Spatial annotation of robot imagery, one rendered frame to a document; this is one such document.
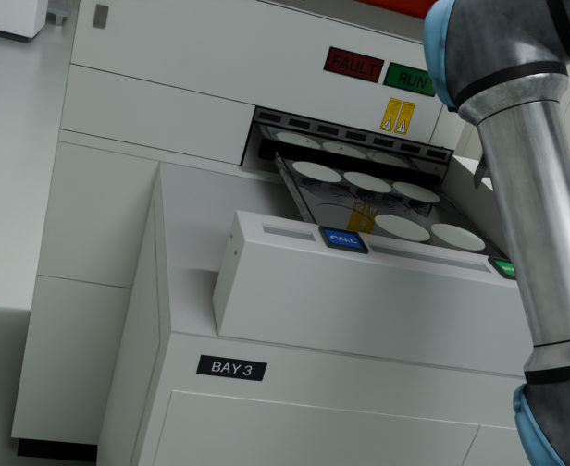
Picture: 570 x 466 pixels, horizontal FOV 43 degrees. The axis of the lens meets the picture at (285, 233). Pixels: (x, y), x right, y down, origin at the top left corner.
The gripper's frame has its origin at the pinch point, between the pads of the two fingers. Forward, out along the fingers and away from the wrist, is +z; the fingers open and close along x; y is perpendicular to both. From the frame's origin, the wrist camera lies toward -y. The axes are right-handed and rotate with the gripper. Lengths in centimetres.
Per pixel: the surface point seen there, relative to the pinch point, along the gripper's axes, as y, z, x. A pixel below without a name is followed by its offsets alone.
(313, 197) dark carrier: -25.1, 9.2, -13.6
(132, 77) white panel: -67, 2, -6
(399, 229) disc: -9.1, 9.3, -13.6
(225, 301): -25, 13, -54
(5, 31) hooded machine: -351, 93, 342
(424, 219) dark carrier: -5.9, 9.2, -3.5
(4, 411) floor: -89, 99, 2
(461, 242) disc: 1.5, 9.2, -8.6
